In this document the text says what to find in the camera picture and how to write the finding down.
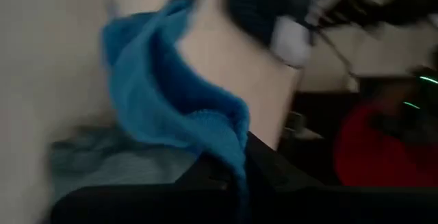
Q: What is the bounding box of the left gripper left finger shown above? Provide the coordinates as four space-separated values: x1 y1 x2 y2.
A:
51 151 246 224

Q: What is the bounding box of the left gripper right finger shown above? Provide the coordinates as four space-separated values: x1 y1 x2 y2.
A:
245 131 438 224

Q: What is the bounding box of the dark navy garment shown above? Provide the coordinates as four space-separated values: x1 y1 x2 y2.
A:
101 0 251 218

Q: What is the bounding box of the red plastic bin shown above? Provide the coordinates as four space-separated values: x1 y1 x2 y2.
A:
333 102 438 188

